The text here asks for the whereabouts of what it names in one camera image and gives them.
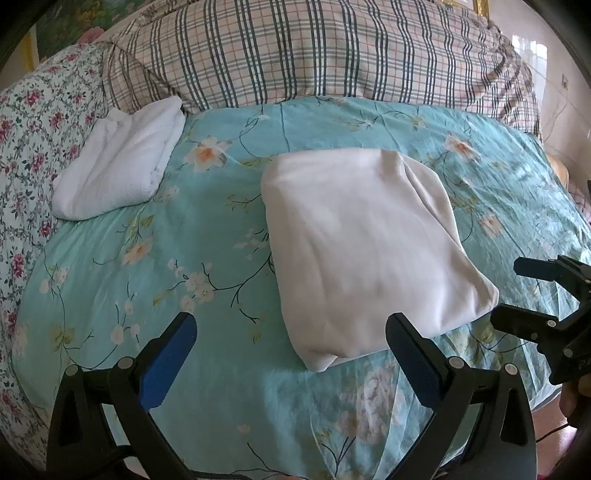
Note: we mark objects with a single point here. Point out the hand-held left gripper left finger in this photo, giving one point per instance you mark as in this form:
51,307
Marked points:
166,364

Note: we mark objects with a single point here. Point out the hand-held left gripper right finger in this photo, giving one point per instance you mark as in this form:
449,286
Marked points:
418,364

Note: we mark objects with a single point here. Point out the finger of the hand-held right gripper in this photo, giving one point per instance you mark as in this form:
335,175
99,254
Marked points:
517,321
535,267

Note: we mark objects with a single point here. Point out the cream large garment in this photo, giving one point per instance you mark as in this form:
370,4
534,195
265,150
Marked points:
369,254

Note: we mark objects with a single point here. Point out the person's right hand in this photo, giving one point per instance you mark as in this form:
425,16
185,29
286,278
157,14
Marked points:
570,399

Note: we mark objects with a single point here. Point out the teal floral bedsheet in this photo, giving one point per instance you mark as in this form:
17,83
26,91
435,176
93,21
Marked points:
138,277

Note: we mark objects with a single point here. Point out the white towel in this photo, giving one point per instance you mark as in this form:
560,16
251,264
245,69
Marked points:
120,157

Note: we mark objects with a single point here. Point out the pink floral quilt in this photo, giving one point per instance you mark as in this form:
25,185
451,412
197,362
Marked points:
32,120

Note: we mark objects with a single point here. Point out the plaid pillow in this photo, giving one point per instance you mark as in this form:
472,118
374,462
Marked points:
323,50

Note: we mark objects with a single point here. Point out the white wall socket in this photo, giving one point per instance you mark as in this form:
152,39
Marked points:
564,82

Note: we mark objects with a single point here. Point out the gold picture frame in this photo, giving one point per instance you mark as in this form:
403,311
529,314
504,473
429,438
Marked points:
475,5

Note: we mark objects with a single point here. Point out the landscape painting with yellow frame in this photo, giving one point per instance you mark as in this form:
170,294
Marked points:
69,18

